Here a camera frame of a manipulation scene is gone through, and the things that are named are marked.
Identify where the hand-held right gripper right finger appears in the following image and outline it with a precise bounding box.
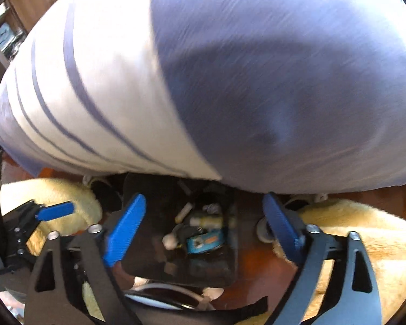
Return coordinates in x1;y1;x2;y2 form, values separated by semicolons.
262;192;383;325

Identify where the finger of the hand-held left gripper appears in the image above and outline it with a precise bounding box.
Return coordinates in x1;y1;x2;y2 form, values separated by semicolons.
13;200;76;231

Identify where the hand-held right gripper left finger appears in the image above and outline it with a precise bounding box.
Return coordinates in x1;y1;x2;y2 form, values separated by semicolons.
23;194;148;325

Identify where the white tube with yellow cap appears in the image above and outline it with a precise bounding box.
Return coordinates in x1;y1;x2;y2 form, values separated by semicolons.
174;202;194;224

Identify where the yellow squeeze bottle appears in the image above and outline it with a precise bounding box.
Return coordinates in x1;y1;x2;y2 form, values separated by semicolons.
189;214;224;229

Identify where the blue foil wrapper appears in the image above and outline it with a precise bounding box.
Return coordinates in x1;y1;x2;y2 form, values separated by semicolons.
185;230;224;255

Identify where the black plastic bin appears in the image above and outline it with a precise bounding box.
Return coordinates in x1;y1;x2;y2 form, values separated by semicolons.
121;172;240;287

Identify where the grey round caster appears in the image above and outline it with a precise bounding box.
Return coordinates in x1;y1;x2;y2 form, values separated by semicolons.
256;218;275;243

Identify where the yellow fluffy rug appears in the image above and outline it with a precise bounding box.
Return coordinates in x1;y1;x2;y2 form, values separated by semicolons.
273;199;406;325
0;177;104;256

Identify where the black white round device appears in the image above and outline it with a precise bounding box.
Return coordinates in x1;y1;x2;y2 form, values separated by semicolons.
125;282;218;313

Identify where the blue white striped blanket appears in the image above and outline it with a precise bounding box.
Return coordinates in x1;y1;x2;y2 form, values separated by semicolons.
0;0;406;194

